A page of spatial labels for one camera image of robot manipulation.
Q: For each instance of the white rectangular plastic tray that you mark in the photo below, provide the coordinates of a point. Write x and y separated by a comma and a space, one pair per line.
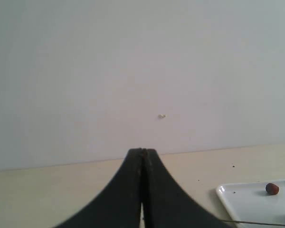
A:
250, 202

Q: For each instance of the thin metal skewer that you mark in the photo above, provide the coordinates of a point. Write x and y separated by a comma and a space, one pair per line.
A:
252, 223

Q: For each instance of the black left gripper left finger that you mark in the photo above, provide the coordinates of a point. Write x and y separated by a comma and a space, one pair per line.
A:
118, 205

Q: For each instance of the dark red round fruit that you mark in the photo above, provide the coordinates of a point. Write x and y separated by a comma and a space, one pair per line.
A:
272, 189

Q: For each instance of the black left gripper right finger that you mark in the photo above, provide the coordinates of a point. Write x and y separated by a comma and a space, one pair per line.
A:
166, 204

